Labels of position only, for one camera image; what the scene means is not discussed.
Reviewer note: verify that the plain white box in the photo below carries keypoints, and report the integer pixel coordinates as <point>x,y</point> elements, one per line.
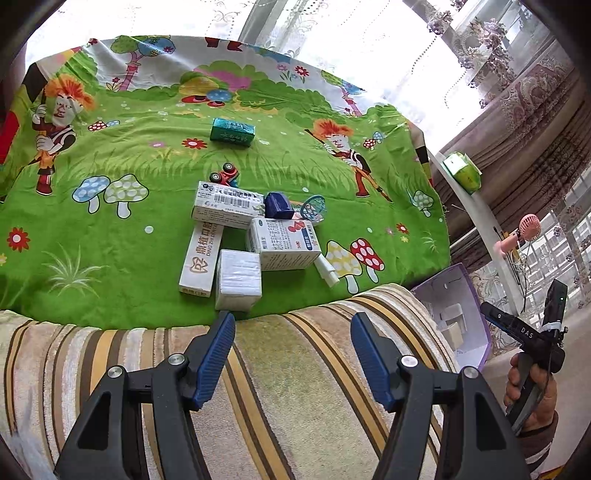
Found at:
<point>238,279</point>

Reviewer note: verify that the patterned brown curtain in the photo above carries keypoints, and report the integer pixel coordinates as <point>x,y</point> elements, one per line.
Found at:
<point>531,120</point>

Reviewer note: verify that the long white box blue logo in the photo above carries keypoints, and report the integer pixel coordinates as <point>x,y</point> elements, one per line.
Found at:
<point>226,210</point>

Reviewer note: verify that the white plastic tube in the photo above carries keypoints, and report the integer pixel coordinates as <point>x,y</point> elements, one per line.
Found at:
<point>327,272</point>

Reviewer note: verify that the white round table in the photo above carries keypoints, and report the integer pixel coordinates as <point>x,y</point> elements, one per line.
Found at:
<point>505,272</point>

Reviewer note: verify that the blue plastic block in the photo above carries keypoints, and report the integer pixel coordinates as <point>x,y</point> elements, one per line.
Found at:
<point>279,205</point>

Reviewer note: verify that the green tissue pack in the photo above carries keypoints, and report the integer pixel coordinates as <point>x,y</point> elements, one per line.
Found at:
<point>461,173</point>

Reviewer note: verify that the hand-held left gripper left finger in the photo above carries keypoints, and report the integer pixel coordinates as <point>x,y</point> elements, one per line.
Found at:
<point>214,355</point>

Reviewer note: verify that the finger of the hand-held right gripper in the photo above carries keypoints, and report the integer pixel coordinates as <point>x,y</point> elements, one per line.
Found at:
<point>498,316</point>

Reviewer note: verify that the striped plush blanket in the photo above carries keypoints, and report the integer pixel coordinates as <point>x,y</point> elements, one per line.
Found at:
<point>277,369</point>

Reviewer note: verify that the person's right hand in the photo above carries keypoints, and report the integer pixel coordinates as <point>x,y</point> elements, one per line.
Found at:
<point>509,383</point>

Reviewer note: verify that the sheer lace curtain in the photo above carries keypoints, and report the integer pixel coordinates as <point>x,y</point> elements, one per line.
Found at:
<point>369,46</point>

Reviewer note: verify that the green cartoon printed bed sheet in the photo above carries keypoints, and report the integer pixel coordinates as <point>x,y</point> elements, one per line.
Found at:
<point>138,161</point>

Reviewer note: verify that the purple cardboard box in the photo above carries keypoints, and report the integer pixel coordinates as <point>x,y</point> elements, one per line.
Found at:
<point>475,332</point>

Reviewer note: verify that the red toy car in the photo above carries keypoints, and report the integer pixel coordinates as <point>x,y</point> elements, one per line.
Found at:
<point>224,175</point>

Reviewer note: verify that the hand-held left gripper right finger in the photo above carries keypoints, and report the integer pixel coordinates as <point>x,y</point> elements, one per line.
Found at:
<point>371,360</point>

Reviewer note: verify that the teal net toy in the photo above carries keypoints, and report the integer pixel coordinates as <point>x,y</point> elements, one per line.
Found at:
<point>314,207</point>

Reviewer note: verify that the white box blue red print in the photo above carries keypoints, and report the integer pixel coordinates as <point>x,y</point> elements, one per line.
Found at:
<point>284,242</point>

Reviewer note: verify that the narrow white box orange print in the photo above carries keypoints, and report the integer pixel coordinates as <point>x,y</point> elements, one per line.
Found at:
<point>198,258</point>

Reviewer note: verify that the metal window railing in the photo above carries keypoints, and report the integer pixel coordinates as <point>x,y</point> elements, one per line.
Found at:
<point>563,249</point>

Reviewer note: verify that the teal box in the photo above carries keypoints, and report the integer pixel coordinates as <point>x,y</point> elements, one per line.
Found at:
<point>233,131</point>

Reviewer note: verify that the pink handheld fan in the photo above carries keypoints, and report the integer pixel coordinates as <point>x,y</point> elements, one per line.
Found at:
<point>528,226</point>

